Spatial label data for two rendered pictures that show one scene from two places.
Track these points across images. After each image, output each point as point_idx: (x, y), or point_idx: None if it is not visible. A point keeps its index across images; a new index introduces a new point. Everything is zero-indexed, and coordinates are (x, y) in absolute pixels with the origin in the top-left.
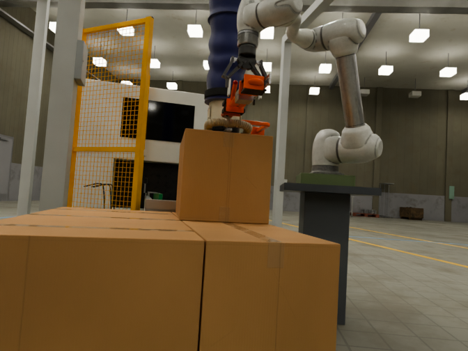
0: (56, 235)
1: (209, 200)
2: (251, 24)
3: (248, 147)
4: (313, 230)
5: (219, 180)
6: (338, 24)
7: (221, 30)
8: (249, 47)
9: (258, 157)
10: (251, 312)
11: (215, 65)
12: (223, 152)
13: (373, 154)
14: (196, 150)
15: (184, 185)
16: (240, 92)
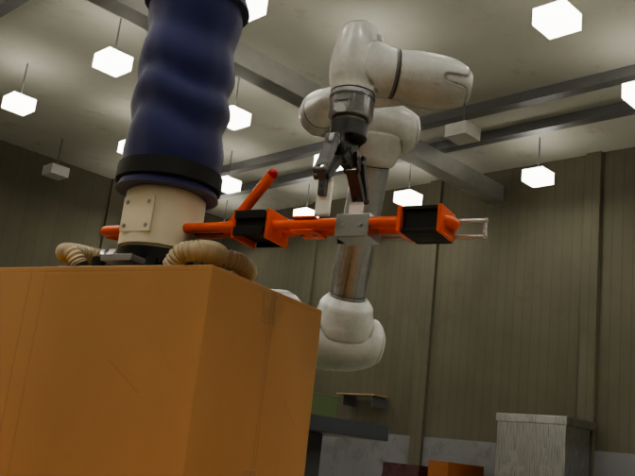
0: None
1: (231, 452)
2: (379, 84)
3: (293, 329)
4: None
5: (248, 402)
6: (388, 109)
7: (205, 27)
8: (367, 126)
9: (301, 353)
10: None
11: (186, 105)
12: (259, 336)
13: (375, 360)
14: (224, 323)
15: (196, 414)
16: (400, 229)
